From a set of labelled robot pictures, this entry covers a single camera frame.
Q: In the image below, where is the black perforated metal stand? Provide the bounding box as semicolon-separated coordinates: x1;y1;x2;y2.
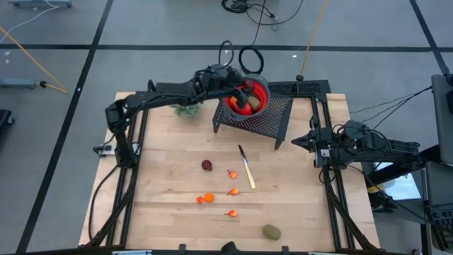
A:
212;92;295;151

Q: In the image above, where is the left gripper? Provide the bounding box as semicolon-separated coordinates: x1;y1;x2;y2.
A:
201;64;251;111

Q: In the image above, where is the white sheet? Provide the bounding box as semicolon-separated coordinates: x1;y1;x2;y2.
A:
372;158;423;201

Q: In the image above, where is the knife with cream handle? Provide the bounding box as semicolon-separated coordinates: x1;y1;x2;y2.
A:
237;144;257;191

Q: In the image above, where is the black perforated panel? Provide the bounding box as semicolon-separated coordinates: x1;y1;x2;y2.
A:
268;79;332;96

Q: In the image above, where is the black keyboard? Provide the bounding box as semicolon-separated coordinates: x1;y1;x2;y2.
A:
424;204;453;251

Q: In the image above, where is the brown kiwi fruit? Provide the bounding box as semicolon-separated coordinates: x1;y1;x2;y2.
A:
247;95;263;111
262;223;283;242

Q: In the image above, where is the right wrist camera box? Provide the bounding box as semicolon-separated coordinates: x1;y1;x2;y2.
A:
340;120;362;142

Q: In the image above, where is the yellow cable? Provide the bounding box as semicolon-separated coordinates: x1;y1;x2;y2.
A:
0;26;70;95
295;0;330;81

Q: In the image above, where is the white cable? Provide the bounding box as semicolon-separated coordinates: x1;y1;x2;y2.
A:
0;0;60;35

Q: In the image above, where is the black aluminium table frame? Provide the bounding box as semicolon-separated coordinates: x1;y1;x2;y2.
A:
78;79;382;253

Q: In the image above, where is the black cable bundle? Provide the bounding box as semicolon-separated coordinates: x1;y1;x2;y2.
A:
221;0;306;32

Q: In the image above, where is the black cable with coil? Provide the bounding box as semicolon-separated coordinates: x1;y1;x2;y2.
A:
237;0;266;77

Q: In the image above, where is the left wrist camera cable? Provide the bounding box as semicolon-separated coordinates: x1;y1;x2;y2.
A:
217;39;235;69

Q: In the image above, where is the grey cabinet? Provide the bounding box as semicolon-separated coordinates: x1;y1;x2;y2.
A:
430;73;453;166

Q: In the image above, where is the black caster base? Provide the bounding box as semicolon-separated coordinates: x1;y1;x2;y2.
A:
0;108;16;129

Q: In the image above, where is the potted green succulent plant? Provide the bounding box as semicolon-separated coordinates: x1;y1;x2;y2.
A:
172;102;203;118

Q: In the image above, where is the black beam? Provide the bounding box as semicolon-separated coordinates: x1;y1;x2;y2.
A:
367;144;444;186

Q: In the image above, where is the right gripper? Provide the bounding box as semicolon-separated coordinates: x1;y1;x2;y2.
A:
290;115;343;169

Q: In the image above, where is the silver metal bracket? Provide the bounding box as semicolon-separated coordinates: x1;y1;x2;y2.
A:
112;249;153;255

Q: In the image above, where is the red collapsible colander grey rim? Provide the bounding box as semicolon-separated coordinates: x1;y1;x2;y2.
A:
222;73;272;123

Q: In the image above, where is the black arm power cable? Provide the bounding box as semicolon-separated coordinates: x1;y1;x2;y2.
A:
86;164;120;244

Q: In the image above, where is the grey stand foot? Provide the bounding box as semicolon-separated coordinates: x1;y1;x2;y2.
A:
0;77;38;90
8;0;74;9

